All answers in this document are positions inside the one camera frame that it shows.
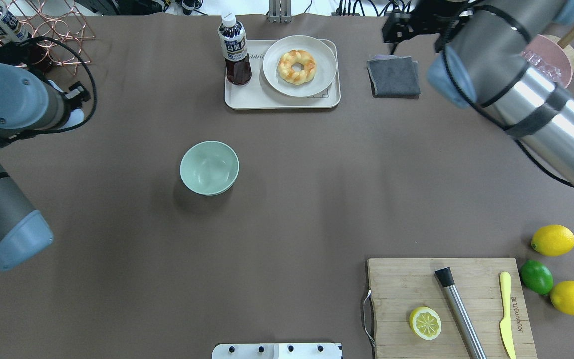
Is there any light blue cup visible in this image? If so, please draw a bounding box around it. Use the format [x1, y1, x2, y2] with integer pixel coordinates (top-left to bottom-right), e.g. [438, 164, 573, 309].
[43, 80, 89, 130]

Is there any pink bowl with ice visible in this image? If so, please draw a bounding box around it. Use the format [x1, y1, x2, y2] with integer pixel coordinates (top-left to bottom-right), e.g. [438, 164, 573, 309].
[521, 35, 573, 88]

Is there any yellow lemon far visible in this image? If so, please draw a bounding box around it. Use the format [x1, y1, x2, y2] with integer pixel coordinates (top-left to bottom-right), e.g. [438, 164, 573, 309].
[549, 280, 574, 316]

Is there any green lime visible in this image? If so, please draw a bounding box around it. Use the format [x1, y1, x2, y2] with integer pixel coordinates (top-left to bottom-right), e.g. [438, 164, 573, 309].
[519, 260, 554, 295]

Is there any braided ring bread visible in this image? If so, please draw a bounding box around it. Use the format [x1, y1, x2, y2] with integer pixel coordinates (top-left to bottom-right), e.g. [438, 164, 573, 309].
[277, 50, 317, 85]

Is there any yellow lemon near board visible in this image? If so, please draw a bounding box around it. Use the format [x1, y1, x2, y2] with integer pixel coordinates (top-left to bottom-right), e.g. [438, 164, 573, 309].
[531, 224, 574, 256]

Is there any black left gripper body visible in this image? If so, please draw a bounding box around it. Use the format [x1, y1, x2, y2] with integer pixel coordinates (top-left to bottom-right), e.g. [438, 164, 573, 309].
[0, 41, 91, 105]

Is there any light green bowl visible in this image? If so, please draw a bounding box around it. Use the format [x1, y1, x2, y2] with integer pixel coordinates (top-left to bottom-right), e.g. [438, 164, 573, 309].
[179, 141, 240, 197]

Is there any dark tea bottle on tray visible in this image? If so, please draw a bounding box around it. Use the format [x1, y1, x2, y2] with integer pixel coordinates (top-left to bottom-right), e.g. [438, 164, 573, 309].
[217, 13, 252, 86]

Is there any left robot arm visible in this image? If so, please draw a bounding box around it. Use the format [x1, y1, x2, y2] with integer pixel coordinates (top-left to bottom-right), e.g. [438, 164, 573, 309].
[0, 36, 97, 271]

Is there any copper wire bottle rack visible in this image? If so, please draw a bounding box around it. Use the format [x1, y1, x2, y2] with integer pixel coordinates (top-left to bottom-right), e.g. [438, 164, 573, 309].
[0, 0, 97, 79]

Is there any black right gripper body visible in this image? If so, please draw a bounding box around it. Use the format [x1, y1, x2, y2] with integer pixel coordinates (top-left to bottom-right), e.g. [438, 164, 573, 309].
[381, 0, 472, 53]

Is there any wooden cutting board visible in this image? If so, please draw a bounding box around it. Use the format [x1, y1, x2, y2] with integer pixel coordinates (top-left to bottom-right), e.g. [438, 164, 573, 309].
[367, 258, 538, 359]

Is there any grey folded cloth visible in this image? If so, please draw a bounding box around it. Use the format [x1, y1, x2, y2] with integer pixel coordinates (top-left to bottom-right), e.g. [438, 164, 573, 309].
[367, 55, 421, 98]

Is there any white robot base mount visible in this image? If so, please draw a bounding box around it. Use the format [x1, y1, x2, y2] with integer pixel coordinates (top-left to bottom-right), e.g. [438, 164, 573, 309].
[211, 342, 344, 359]

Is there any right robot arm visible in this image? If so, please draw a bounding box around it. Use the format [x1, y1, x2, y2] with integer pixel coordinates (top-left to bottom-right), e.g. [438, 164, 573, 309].
[381, 0, 574, 187]

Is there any steel muddler black tip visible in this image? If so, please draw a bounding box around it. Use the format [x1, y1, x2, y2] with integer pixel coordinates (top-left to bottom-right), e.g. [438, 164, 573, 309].
[434, 267, 487, 359]

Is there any cream serving tray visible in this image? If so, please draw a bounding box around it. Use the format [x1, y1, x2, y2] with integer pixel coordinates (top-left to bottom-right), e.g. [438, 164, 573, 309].
[225, 35, 341, 110]

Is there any white round plate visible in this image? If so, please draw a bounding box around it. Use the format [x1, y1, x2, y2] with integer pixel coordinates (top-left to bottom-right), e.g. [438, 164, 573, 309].
[262, 35, 337, 97]

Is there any yellow plastic knife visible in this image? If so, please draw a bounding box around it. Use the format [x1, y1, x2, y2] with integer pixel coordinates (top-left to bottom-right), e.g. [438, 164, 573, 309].
[499, 271, 516, 359]

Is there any half lemon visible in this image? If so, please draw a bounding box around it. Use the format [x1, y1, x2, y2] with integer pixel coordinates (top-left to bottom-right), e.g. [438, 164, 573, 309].
[409, 306, 442, 340]

